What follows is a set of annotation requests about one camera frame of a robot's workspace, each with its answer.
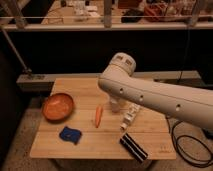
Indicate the translucent plastic cup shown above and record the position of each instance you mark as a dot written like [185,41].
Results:
[116,104]

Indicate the orange ceramic bowl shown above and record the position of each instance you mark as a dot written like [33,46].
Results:
[58,107]

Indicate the black white striped box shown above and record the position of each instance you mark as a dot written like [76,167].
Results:
[133,148]

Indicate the blue cloth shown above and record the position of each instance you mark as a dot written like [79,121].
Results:
[71,135]

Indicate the white plastic bottle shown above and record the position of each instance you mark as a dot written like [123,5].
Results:
[130,115]

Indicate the grey metal base beam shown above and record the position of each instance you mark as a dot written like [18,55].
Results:
[44,82]

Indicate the diagonal metal pole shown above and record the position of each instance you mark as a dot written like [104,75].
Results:
[26,69]

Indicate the orange carrot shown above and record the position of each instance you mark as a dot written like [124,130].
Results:
[98,115]

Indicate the wooden table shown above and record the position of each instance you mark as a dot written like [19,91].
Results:
[149,129]

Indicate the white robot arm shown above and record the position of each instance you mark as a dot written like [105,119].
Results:
[192,105]

